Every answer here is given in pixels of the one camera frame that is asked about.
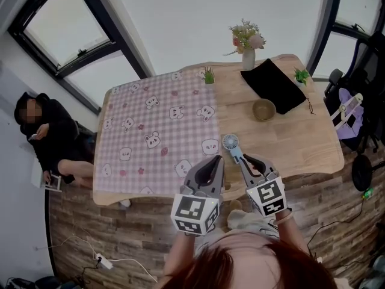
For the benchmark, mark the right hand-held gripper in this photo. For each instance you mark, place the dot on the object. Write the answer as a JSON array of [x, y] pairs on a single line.
[[267, 197]]

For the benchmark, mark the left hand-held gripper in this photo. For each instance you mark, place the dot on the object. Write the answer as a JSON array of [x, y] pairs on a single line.
[[192, 209]]

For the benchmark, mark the light blue handheld fan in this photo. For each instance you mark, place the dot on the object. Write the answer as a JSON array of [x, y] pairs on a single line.
[[230, 141]]

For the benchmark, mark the person's left forearm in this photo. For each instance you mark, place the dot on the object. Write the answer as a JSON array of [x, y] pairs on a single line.
[[179, 251]]

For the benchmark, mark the person's right forearm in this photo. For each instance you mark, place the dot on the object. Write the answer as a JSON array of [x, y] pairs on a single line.
[[290, 233]]

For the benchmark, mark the low wooden table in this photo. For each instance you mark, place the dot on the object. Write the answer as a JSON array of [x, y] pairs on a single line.
[[285, 143]]

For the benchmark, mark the tan slipper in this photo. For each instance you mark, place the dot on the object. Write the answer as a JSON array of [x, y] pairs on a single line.
[[236, 205]]

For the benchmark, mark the person's beige trousers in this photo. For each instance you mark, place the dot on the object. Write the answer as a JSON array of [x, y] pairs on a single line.
[[248, 220]]

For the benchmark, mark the pink wrist band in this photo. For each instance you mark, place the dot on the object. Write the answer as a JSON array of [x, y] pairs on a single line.
[[284, 219]]

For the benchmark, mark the olive brown bowl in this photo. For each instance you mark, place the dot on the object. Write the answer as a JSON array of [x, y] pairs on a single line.
[[264, 110]]

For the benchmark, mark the pink checked bear tablecloth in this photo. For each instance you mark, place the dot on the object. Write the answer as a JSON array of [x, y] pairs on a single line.
[[156, 131]]

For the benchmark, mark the white slipper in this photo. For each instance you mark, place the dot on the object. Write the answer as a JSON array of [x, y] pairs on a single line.
[[125, 203]]

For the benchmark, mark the small potted grass plant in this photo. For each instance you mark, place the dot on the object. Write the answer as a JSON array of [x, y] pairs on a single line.
[[208, 77]]

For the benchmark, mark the small potted leafy plant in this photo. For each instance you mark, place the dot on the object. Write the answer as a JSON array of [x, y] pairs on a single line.
[[301, 75]]

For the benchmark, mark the white power adapter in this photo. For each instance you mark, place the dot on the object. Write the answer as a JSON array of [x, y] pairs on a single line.
[[319, 260]]

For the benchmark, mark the white vase with flowers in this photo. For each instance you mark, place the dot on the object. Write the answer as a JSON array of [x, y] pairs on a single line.
[[248, 59]]

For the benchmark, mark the green bottle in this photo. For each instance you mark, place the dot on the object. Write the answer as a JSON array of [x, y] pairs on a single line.
[[368, 193]]

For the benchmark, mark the white power strip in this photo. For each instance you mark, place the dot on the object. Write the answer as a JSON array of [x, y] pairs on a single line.
[[103, 261]]

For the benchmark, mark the white framed tablet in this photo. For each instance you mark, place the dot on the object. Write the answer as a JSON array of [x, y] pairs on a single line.
[[54, 184]]

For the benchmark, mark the black office chair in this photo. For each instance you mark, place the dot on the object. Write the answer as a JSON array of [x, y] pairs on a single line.
[[370, 62]]

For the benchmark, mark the black-framed window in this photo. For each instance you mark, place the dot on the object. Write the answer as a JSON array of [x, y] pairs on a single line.
[[210, 11]]

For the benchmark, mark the white flat box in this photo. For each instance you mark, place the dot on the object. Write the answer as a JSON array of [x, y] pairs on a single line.
[[37, 175]]

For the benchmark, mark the dark grey floor appliance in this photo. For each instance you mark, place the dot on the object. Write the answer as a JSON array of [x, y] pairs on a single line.
[[30, 283]]

